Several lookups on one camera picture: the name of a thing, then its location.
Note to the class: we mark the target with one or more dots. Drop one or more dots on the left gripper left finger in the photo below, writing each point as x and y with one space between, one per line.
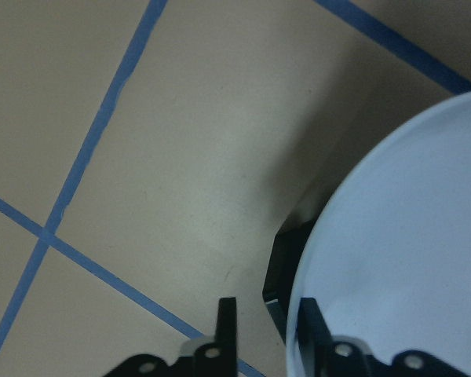
218 356

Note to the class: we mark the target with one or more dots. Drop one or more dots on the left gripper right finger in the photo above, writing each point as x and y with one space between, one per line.
324 354

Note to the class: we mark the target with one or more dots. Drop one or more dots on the blue plate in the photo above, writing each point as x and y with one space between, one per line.
389 259

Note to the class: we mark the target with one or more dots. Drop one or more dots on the black plate rack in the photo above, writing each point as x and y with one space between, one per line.
287 249

